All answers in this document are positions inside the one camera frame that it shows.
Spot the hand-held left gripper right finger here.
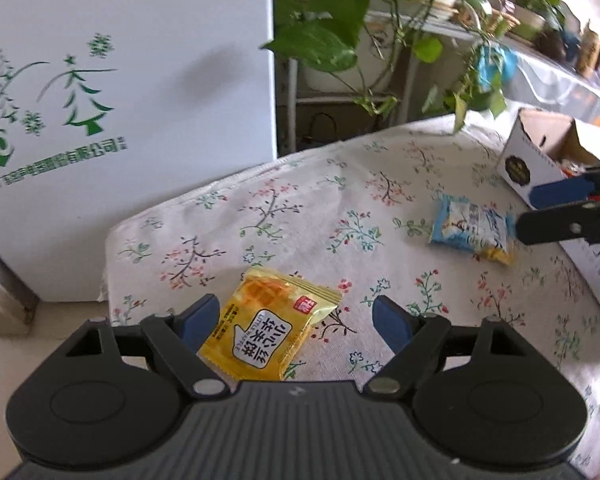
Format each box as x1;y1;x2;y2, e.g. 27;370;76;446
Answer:
362;296;547;397

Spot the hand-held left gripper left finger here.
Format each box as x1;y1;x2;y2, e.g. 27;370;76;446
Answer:
65;294;229;400

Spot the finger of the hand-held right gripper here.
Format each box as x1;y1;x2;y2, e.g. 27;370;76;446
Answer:
517;195;600;246
530;162;600;209

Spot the cardboard box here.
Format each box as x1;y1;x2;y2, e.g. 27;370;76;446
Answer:
495;108;600;345

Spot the golden yellow snack packet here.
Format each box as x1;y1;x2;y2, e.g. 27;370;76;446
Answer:
196;267;343;382

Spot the light blue snack packet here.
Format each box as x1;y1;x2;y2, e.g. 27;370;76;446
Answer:
429;193;517;253

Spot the grey covered side table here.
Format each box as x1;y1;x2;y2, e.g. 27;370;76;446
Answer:
500;35;600;137

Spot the floral tablecloth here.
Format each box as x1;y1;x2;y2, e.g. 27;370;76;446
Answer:
100;112;600;480

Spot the blue plastic bag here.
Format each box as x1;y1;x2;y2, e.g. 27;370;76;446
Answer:
476;44;519;94

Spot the brown jar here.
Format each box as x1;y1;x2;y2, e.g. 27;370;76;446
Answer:
576;20;600;79

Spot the plant in green pot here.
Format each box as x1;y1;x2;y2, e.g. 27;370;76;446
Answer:
509;0;582;47

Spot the wicker basket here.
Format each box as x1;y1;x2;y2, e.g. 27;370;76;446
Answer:
455;4;522;32

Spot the white chest freezer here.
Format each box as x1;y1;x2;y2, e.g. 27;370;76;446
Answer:
0;0;279;307

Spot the silver refrigerator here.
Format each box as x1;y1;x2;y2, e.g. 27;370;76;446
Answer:
0;239;43;333

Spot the white plant stand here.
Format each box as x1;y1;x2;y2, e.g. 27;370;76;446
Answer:
274;6;487;155

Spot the green pothos plant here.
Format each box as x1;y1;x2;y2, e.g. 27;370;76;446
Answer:
262;0;537;134

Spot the black power cord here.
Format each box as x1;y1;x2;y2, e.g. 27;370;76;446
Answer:
299;111;339;149

